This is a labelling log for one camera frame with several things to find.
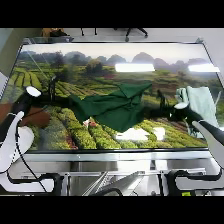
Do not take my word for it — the black office chair base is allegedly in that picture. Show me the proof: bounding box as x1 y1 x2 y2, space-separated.
124 27 149 43

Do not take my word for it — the black cable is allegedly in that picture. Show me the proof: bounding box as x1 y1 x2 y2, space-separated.
14 128 49 194

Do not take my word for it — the green T-shirt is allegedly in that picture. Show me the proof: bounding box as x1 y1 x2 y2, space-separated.
67 81 154 134

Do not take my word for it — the pale green garment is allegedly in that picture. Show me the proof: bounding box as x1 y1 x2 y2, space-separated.
175 85 221 140

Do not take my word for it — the brown garment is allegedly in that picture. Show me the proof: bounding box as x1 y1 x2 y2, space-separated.
0 102 52 130

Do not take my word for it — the silver frame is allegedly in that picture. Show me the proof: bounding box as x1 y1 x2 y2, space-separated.
13 149 224 197

